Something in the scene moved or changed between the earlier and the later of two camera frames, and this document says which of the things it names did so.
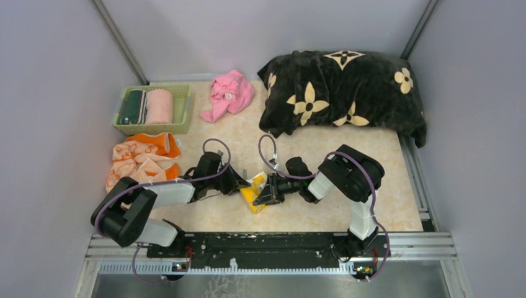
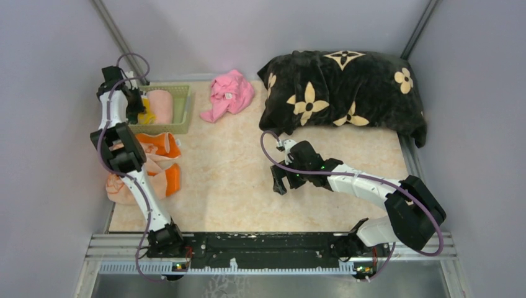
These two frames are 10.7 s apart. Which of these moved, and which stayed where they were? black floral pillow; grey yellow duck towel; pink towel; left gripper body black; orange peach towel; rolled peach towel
Moved: left gripper body black; grey yellow duck towel
Stayed: black floral pillow; rolled peach towel; orange peach towel; pink towel
